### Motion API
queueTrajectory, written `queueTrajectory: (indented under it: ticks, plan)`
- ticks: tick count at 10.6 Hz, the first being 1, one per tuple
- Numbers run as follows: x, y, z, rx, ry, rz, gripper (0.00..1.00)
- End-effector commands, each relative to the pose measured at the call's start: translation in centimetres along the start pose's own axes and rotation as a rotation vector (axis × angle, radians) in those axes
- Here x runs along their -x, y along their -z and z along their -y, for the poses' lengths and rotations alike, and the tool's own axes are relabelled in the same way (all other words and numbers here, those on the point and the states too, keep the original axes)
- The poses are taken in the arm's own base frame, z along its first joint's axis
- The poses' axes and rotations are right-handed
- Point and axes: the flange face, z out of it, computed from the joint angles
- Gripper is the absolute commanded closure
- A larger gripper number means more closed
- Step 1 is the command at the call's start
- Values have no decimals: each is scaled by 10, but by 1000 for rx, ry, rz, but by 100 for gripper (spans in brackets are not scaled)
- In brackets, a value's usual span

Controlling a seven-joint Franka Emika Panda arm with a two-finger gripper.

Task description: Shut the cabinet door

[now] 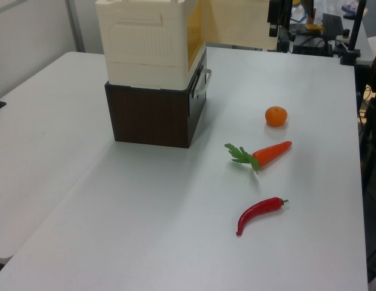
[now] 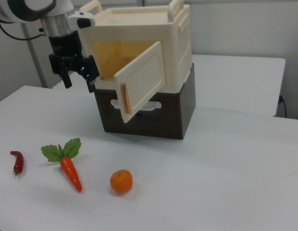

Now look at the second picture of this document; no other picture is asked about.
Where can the grey metal frame post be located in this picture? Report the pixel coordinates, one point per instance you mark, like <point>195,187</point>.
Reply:
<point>37,62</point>

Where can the dark brown storage box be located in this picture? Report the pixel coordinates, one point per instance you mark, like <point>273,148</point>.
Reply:
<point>163,115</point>

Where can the cream cabinet door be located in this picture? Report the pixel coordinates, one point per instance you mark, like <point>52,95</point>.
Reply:
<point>144,77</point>

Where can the orange mandarin fruit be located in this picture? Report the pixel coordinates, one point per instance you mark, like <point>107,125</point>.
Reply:
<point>121,181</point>

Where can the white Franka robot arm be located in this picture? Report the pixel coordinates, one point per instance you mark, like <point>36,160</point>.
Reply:
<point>9,9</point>

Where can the red chili pepper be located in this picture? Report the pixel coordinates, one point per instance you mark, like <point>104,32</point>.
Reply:
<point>19,162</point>

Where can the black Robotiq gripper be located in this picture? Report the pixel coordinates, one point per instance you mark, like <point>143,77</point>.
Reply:
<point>65,45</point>

